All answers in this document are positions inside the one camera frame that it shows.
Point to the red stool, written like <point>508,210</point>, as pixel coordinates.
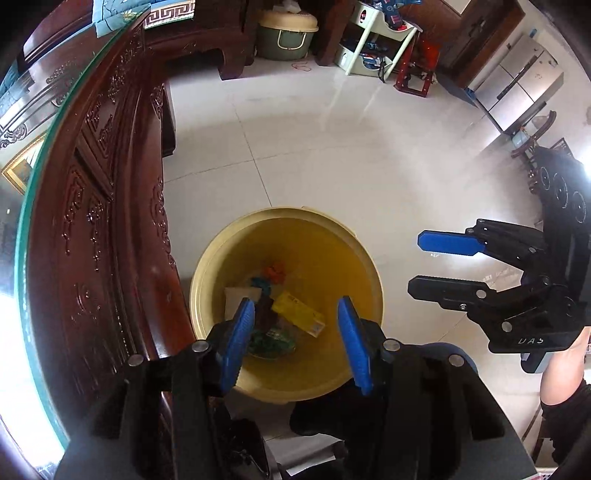
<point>417,67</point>

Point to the yellow round trash bin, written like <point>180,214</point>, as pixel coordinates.
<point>297,263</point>

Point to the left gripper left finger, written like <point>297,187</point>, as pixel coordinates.
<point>234,343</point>

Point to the carved wooden coffee table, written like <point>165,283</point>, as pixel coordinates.
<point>102,375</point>

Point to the yellow drink carton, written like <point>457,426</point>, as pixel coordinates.
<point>299,314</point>

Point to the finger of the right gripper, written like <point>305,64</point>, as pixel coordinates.
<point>450,242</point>
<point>468,295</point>

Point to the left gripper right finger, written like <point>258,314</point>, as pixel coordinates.
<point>356,345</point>

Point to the silver refrigerator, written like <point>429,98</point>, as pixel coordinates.
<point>520,85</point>

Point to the person's right forearm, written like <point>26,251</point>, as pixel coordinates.
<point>565,398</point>

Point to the green bucket with beige lid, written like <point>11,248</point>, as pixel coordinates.
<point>285,36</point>

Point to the white shelf rack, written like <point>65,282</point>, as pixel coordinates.
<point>369,46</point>

